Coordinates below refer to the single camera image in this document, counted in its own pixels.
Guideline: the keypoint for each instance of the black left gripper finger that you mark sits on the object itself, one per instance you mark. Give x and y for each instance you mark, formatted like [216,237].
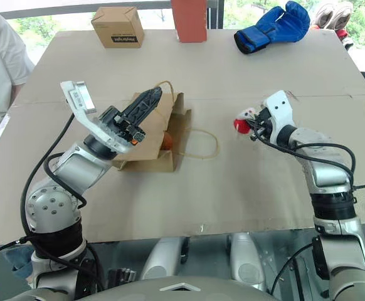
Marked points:
[148,111]
[138,102]

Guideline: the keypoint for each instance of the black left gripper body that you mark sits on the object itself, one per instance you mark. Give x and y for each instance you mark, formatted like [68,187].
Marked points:
[123,127]

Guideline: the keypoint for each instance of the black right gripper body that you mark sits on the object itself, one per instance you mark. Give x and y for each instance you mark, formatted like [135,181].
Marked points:
[263,123]

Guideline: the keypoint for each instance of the red and white plush toy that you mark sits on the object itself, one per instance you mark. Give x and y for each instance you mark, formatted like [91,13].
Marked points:
[240,125]

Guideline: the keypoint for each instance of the brown paper bag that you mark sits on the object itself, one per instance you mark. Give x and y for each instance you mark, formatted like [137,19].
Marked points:
[157,147]

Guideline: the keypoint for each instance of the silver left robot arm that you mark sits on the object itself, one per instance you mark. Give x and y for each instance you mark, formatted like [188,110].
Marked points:
[76,166]

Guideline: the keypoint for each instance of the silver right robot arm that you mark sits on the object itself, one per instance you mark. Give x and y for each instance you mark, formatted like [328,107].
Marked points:
[326,175]

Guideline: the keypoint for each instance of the orange plush toy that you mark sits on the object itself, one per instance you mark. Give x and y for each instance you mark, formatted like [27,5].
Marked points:
[168,141]

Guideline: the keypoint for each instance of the brown cardboard table sheet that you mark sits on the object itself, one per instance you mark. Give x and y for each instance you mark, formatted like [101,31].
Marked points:
[201,69]
[217,194]

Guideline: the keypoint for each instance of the small brown cardboard box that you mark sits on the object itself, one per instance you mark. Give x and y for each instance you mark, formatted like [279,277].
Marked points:
[116,26]

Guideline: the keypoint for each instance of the blue boxing glove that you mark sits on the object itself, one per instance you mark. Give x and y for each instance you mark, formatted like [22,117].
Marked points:
[273,29]

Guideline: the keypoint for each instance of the tall red-brown carton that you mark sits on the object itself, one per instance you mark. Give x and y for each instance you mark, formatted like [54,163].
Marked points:
[190,20]

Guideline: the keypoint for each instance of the small red and white object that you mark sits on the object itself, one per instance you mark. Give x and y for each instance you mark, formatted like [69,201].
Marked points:
[344,36]

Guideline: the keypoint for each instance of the pale pink sneaker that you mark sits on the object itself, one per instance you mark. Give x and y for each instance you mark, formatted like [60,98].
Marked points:
[323,15]
[342,15]

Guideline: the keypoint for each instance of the silver rounded robot leg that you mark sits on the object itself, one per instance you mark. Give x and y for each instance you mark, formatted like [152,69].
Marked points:
[246,260]
[163,257]

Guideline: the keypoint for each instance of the blue cloth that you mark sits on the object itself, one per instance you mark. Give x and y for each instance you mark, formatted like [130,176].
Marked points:
[17,261]

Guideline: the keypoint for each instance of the grey robot torso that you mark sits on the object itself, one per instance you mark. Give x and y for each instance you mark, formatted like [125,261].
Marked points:
[182,294]

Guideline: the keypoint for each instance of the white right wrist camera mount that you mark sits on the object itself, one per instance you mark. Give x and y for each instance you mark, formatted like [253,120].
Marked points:
[279,106]

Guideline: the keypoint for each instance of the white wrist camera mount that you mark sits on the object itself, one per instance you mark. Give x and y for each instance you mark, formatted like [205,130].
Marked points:
[79,103]
[279,106]

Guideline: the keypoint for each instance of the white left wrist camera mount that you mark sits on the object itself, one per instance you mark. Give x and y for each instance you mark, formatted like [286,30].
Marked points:
[79,103]

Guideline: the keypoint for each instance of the dark window frame post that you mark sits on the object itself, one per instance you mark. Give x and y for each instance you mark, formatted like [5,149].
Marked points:
[216,14]

